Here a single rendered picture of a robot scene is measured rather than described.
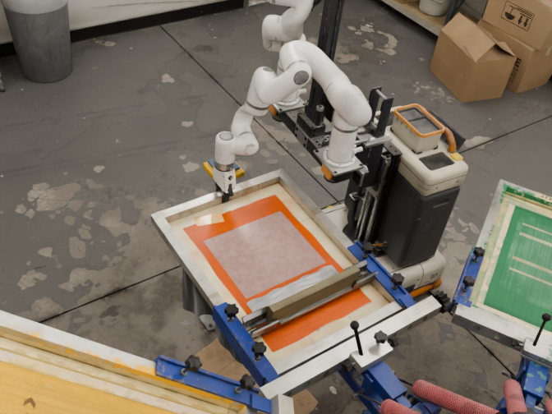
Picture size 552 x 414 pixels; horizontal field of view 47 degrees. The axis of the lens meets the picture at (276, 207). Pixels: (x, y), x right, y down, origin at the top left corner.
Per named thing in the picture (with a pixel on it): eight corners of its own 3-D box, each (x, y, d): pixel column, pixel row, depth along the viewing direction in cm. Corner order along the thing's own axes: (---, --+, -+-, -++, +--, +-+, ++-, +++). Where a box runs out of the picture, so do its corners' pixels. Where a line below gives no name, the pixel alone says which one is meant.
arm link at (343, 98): (304, 22, 209) (319, 51, 196) (361, 89, 233) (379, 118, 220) (271, 50, 213) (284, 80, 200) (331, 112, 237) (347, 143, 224)
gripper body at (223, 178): (240, 167, 231) (238, 190, 239) (226, 151, 237) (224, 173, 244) (223, 173, 227) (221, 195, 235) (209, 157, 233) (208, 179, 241)
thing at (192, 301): (181, 309, 260) (181, 238, 231) (189, 305, 262) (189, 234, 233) (239, 395, 233) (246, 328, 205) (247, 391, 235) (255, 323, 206)
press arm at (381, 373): (351, 363, 193) (355, 354, 190) (366, 355, 196) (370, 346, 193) (388, 407, 184) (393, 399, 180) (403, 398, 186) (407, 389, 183)
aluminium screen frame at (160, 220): (150, 221, 233) (150, 214, 230) (280, 175, 260) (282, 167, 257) (265, 387, 189) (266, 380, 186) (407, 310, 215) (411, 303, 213)
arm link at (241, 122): (273, 108, 217) (257, 156, 230) (261, 87, 225) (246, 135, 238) (250, 108, 213) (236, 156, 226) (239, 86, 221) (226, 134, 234)
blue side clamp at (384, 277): (344, 258, 232) (347, 245, 227) (355, 253, 234) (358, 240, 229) (397, 316, 215) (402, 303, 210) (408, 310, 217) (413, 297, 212)
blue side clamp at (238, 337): (212, 318, 206) (213, 305, 201) (225, 312, 208) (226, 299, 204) (261, 389, 189) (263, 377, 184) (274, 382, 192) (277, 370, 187)
